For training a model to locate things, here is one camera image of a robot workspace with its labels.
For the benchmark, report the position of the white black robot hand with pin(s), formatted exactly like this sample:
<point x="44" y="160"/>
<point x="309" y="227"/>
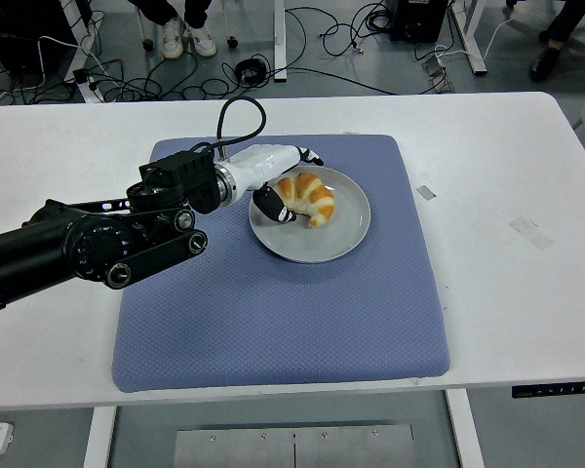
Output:
<point x="263" y="163"/>

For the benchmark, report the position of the croissant bread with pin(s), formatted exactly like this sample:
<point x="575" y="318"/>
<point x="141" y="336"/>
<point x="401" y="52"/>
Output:
<point x="317" y="195"/>

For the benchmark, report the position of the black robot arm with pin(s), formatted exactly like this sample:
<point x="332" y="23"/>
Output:
<point x="92" y="244"/>

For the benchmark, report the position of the grey round plate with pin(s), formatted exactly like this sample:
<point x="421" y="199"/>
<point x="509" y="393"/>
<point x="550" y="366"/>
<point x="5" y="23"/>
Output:
<point x="322" y="244"/>

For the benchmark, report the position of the black caster wheel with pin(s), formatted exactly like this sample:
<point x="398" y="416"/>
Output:
<point x="232" y="43"/>

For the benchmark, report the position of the small grey tape piece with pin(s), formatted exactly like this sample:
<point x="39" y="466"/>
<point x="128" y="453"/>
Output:
<point x="425" y="192"/>

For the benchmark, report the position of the person's leg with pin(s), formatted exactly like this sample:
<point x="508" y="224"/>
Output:
<point x="197" y="10"/>
<point x="156" y="10"/>
<point x="568" y="19"/>

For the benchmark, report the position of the blue quilted mat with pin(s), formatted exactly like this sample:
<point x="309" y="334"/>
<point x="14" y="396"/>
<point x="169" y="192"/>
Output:
<point x="273" y="331"/>

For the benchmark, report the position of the grey foot pedal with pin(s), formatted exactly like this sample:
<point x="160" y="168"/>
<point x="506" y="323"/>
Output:
<point x="436" y="70"/>

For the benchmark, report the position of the black power plug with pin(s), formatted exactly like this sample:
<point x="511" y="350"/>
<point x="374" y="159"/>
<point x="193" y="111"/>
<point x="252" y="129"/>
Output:
<point x="80" y="76"/>

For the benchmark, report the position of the black equipment box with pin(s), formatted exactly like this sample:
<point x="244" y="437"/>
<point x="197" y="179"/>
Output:
<point x="417" y="19"/>

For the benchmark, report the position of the large black computer case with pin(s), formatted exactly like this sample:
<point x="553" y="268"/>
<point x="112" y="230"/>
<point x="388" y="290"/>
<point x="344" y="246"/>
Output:
<point x="24" y="34"/>

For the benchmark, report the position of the large clear tape piece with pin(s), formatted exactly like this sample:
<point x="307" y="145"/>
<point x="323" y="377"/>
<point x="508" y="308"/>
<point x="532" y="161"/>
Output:
<point x="530" y="232"/>

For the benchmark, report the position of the grey metal plate with screws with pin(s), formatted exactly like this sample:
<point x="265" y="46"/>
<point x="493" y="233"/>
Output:
<point x="292" y="446"/>

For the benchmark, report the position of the black leather shoe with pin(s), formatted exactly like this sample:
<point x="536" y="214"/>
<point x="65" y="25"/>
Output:
<point x="545" y="63"/>

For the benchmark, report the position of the white table leg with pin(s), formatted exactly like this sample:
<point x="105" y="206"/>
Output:
<point x="100" y="439"/>
<point x="465" y="429"/>

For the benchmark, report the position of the black table control panel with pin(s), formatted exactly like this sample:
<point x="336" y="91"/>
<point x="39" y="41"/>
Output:
<point x="556" y="391"/>

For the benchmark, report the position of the white desk frame post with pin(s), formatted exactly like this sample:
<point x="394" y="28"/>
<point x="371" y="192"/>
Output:
<point x="279" y="39"/>

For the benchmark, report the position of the white desk frame leg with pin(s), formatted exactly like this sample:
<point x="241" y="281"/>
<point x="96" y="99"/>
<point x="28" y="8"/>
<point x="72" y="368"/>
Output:
<point x="80" y="39"/>

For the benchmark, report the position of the white desk frame foot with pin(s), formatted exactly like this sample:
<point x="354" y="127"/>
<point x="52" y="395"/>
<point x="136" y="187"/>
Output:
<point x="470" y="39"/>

